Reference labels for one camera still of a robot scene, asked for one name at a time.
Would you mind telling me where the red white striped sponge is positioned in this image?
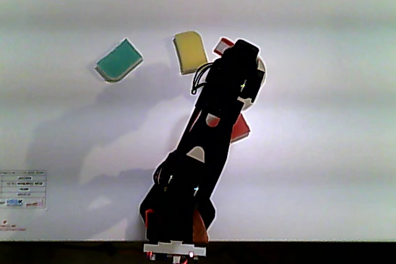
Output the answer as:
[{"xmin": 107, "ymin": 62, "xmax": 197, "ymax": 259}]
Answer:
[{"xmin": 213, "ymin": 37, "xmax": 235, "ymax": 57}]

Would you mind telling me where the white paper cup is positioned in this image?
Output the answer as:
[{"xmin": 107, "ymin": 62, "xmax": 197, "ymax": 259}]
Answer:
[{"xmin": 237, "ymin": 55, "xmax": 267, "ymax": 113}]

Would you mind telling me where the yellow sponge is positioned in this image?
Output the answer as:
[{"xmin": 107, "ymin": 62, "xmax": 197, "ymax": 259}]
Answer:
[{"xmin": 172, "ymin": 30, "xmax": 210, "ymax": 76}]

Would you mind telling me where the green sponge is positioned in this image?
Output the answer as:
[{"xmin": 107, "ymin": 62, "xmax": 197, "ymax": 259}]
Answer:
[{"xmin": 94, "ymin": 37, "xmax": 144, "ymax": 84}]

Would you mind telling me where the printed label sticker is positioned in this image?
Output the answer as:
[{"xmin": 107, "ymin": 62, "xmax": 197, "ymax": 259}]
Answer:
[{"xmin": 0, "ymin": 169, "xmax": 48, "ymax": 210}]

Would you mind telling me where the black arm wire loop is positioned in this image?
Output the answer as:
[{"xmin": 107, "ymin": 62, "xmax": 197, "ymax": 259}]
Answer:
[{"xmin": 191, "ymin": 62, "xmax": 215, "ymax": 96}]

